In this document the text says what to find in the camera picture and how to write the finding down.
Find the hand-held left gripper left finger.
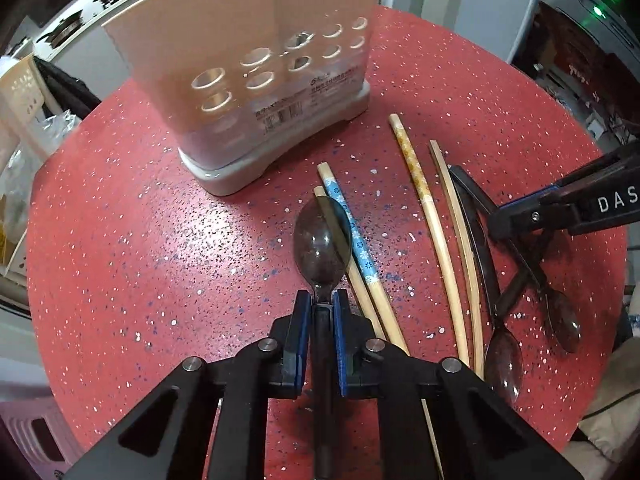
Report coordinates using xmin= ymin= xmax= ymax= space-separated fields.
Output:
xmin=60 ymin=290 xmax=315 ymax=480

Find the pink plastic stool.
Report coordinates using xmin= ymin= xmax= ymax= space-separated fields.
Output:
xmin=0 ymin=400 xmax=76 ymax=480

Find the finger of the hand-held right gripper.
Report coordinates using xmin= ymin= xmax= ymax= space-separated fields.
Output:
xmin=487 ymin=192 xmax=583 ymax=240
xmin=547 ymin=140 xmax=640 ymax=196

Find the dark translucent plastic spoon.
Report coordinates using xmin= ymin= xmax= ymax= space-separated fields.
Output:
xmin=462 ymin=175 xmax=583 ymax=353
xmin=492 ymin=232 xmax=551 ymax=317
xmin=447 ymin=165 xmax=525 ymax=408
xmin=292 ymin=195 xmax=353 ymax=480

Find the beige cloth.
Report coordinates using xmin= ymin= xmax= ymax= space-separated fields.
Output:
xmin=577 ymin=355 xmax=640 ymax=461

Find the plain round wooden chopstick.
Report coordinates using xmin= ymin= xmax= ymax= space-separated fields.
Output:
xmin=312 ymin=186 xmax=445 ymax=480

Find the black appliance with green light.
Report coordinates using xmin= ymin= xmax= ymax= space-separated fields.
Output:
xmin=512 ymin=0 xmax=640 ymax=161

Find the thin pale wooden chopstick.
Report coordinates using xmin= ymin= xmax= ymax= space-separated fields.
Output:
xmin=429 ymin=141 xmax=486 ymax=378

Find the black cloth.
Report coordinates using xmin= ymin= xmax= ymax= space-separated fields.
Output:
xmin=32 ymin=57 xmax=103 ymax=121

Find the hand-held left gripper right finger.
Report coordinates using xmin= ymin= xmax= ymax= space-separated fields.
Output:
xmin=332 ymin=289 xmax=585 ymax=480

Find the yellow patterned wooden chopstick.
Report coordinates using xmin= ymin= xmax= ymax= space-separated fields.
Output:
xmin=389 ymin=114 xmax=473 ymax=368

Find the blue patterned wooden chopstick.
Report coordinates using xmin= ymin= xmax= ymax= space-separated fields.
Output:
xmin=318 ymin=161 xmax=410 ymax=356

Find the clear plastic bag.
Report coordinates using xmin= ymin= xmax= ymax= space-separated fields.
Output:
xmin=0 ymin=112 xmax=81 ymax=221

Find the beige perforated utensil holder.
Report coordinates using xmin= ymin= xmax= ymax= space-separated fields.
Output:
xmin=101 ymin=0 xmax=383 ymax=197

